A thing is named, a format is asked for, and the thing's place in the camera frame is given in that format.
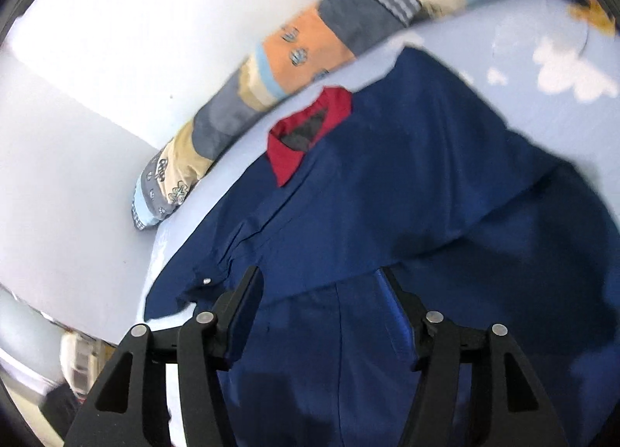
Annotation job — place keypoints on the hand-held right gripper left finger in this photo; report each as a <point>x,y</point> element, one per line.
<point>246,289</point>

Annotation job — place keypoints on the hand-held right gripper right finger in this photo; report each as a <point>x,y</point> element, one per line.
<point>393,293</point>

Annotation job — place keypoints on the navy blue work jacket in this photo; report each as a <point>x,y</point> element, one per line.
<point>368,195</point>

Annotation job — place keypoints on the patchwork bolster pillow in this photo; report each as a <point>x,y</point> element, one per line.
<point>310,40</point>

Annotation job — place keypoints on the light blue cloud-print bed sheet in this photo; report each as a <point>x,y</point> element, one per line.
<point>465,40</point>

